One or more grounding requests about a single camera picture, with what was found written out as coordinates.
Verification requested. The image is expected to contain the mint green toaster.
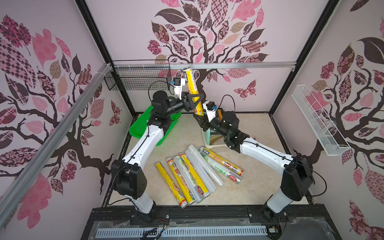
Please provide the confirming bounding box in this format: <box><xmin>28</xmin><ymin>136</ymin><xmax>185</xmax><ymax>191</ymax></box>
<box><xmin>203</xmin><ymin>109</ymin><xmax>239</xmax><ymax>148</ymax></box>

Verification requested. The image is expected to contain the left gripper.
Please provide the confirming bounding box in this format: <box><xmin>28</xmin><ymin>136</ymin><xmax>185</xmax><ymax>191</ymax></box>
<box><xmin>163</xmin><ymin>91</ymin><xmax>202</xmax><ymax>117</ymax></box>

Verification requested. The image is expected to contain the clear white-label wrap roll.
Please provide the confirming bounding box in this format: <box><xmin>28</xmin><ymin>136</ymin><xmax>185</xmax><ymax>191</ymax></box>
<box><xmin>174</xmin><ymin>156</ymin><xmax>204</xmax><ymax>203</ymax></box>

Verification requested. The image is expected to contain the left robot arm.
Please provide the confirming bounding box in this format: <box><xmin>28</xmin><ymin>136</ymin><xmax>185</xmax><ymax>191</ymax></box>
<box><xmin>112</xmin><ymin>91</ymin><xmax>204</xmax><ymax>215</ymax></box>

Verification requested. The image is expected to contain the white wire wall shelf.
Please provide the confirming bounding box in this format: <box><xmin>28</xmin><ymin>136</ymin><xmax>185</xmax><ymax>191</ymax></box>
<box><xmin>292</xmin><ymin>84</ymin><xmax>352</xmax><ymax>156</ymax></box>

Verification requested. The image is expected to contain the aluminium rail left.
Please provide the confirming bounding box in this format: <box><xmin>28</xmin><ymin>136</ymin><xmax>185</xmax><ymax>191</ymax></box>
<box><xmin>1</xmin><ymin>63</ymin><xmax>112</xmax><ymax>228</ymax></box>

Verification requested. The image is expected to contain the aluminium rail back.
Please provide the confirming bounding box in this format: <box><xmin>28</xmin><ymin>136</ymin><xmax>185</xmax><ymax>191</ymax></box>
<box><xmin>114</xmin><ymin>61</ymin><xmax>297</xmax><ymax>70</ymax></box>

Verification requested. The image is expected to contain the aluminium rail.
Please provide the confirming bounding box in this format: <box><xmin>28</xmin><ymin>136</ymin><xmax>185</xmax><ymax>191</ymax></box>
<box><xmin>114</xmin><ymin>61</ymin><xmax>297</xmax><ymax>70</ymax></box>
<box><xmin>1</xmin><ymin>63</ymin><xmax>112</xmax><ymax>228</ymax></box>

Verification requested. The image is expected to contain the white slotted cable duct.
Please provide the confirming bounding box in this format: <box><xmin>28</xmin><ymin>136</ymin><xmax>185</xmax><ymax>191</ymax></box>
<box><xmin>94</xmin><ymin>226</ymin><xmax>268</xmax><ymax>240</ymax></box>

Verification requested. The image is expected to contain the yellow red wrap roll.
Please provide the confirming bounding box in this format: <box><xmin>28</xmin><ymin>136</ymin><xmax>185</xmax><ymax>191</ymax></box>
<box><xmin>200</xmin><ymin>147</ymin><xmax>244</xmax><ymax>176</ymax></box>

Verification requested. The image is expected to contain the short yellow wrap roll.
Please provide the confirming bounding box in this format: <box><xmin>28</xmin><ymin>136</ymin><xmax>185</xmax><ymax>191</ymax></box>
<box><xmin>183</xmin><ymin>68</ymin><xmax>204</xmax><ymax>116</ymax></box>

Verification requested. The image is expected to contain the green plastic basket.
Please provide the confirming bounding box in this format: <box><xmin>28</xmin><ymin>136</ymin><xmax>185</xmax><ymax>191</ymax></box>
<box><xmin>129</xmin><ymin>106</ymin><xmax>182</xmax><ymax>146</ymax></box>

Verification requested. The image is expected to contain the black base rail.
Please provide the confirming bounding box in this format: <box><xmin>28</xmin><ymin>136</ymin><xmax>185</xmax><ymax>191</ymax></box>
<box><xmin>83</xmin><ymin>205</ymin><xmax>335</xmax><ymax>236</ymax></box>

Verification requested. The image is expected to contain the black wire wall basket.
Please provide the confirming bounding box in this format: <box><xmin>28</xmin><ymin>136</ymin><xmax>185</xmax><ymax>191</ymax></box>
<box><xmin>104</xmin><ymin>59</ymin><xmax>172</xmax><ymax>91</ymax></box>

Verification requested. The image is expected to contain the green-label wrap roll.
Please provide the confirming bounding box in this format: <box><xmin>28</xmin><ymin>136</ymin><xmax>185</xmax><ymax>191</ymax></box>
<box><xmin>200</xmin><ymin>148</ymin><xmax>242</xmax><ymax>184</ymax></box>

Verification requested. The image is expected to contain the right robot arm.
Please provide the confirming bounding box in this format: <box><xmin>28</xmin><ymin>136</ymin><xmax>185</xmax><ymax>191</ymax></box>
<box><xmin>193</xmin><ymin>111</ymin><xmax>319</xmax><ymax>219</ymax></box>

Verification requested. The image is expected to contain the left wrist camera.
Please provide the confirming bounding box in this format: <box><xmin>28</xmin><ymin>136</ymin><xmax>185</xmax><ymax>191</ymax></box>
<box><xmin>170</xmin><ymin>78</ymin><xmax>186</xmax><ymax>100</ymax></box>

